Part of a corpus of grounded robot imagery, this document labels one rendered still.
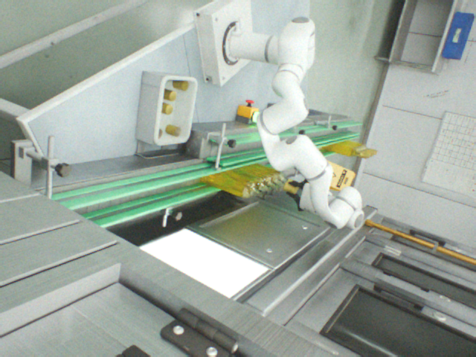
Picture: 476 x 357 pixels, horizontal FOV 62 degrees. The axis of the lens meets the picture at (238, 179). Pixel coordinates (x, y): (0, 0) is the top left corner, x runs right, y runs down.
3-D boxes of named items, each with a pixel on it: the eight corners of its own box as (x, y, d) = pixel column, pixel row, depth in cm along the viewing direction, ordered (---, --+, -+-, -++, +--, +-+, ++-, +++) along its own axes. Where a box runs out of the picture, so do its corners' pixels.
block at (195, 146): (183, 154, 146) (198, 159, 142) (187, 128, 143) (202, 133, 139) (190, 152, 149) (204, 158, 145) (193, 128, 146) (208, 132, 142)
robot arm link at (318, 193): (314, 157, 126) (349, 199, 135) (290, 188, 123) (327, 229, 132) (332, 158, 119) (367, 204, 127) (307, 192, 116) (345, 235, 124)
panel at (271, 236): (69, 281, 96) (175, 355, 80) (70, 271, 95) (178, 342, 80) (254, 204, 171) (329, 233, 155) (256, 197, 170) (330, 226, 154)
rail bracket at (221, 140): (198, 164, 143) (226, 175, 137) (205, 117, 138) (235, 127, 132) (203, 163, 145) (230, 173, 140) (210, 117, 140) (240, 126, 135)
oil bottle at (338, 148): (321, 148, 253) (364, 161, 240) (323, 140, 252) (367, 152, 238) (324, 147, 258) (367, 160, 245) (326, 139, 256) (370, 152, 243)
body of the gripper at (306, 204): (331, 218, 144) (306, 205, 151) (338, 191, 141) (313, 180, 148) (318, 221, 139) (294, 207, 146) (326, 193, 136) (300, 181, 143)
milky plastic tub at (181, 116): (135, 139, 131) (154, 146, 127) (143, 70, 125) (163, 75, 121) (170, 135, 146) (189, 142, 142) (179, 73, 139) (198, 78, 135)
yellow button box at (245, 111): (234, 120, 180) (248, 124, 176) (237, 103, 178) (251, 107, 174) (242, 119, 186) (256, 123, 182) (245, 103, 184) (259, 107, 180)
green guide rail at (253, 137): (209, 140, 144) (227, 146, 140) (210, 137, 144) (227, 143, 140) (352, 121, 290) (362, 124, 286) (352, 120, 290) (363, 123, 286)
